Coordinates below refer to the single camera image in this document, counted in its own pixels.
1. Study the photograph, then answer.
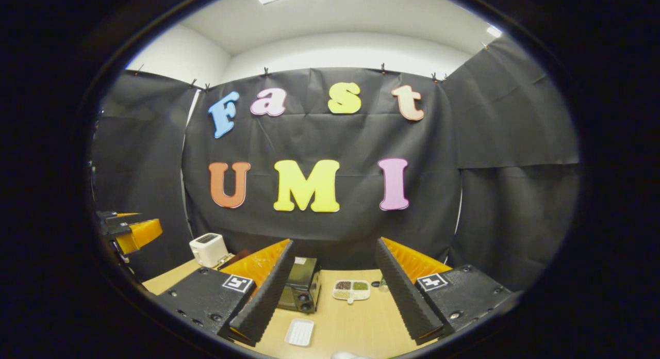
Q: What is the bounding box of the row of small cloth clips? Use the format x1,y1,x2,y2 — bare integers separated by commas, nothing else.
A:
135,39,489,91

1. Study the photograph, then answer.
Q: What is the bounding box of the white rectangular plate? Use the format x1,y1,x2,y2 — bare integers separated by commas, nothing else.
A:
285,318,315,347

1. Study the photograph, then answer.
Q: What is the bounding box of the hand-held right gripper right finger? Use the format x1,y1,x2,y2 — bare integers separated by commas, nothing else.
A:
375,237,516,346

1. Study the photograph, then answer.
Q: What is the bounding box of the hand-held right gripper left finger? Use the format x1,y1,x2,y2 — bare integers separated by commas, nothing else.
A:
155,239,294,348

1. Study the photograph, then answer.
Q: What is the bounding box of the white divided grain dish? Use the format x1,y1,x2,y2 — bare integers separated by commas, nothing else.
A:
332,280,371,304

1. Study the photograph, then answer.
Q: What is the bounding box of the white toaster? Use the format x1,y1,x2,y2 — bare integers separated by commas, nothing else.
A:
189,233,229,268

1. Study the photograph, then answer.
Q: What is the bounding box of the black electric oven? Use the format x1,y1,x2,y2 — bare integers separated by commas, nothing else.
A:
219,250,321,313

